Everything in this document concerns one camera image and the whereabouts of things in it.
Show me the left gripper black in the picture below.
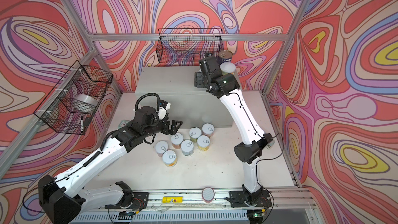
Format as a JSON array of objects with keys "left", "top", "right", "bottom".
[{"left": 141, "top": 115, "right": 183, "bottom": 140}]

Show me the yellow peach can plastic lid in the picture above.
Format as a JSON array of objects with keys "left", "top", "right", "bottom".
[{"left": 220, "top": 62, "right": 236, "bottom": 75}]

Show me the dark blue tomato can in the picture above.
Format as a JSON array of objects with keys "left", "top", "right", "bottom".
[{"left": 217, "top": 50, "right": 233, "bottom": 65}]

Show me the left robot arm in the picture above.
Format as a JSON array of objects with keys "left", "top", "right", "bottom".
[{"left": 38, "top": 106, "right": 182, "bottom": 224}]

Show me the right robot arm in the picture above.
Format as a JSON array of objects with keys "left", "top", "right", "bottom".
[{"left": 194, "top": 53, "right": 274, "bottom": 199}]

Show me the white can green label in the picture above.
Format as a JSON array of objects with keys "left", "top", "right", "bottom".
[{"left": 189, "top": 127, "right": 202, "bottom": 143}]

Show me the white can pink label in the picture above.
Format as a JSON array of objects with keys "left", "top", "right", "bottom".
[{"left": 155, "top": 141, "right": 169, "bottom": 157}]

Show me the white can teal label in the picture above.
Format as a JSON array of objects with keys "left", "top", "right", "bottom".
[{"left": 180, "top": 140, "right": 194, "bottom": 157}]

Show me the white can yellow orange label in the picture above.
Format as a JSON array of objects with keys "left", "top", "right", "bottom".
[{"left": 162, "top": 150, "right": 178, "bottom": 167}]

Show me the grey metal cabinet box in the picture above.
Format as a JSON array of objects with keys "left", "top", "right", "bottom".
[{"left": 135, "top": 66, "right": 234, "bottom": 129}]

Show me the white can red label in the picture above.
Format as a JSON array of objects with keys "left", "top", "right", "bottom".
[{"left": 202, "top": 123, "right": 215, "bottom": 137}]

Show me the mint green small clock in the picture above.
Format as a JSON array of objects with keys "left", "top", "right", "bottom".
[{"left": 119, "top": 120, "right": 130, "bottom": 128}]

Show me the pink tape roll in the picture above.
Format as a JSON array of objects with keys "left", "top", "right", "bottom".
[{"left": 201, "top": 187, "right": 215, "bottom": 203}]

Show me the black marker pen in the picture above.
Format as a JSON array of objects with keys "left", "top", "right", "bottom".
[{"left": 80, "top": 115, "right": 85, "bottom": 134}]

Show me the silver tape roll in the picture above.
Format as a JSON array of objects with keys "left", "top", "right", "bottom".
[{"left": 72, "top": 94, "right": 98, "bottom": 114}]

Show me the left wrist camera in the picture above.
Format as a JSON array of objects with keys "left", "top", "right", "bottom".
[{"left": 158, "top": 100, "right": 171, "bottom": 120}]

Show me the back black wire basket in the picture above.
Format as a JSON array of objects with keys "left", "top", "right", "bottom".
[{"left": 156, "top": 27, "right": 223, "bottom": 66}]

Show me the black wire basket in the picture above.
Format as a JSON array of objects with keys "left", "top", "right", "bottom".
[
  {"left": 34, "top": 61, "right": 113, "bottom": 135},
  {"left": 156, "top": 27, "right": 223, "bottom": 66}
]

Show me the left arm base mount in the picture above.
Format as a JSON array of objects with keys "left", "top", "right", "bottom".
[{"left": 105, "top": 191, "right": 149, "bottom": 211}]

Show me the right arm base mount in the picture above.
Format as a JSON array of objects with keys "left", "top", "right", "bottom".
[{"left": 227, "top": 189, "right": 272, "bottom": 209}]

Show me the left black wire basket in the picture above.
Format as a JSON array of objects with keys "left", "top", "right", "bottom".
[{"left": 34, "top": 61, "right": 113, "bottom": 135}]

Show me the aluminium front rail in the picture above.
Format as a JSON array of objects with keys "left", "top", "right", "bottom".
[{"left": 62, "top": 188, "right": 318, "bottom": 215}]

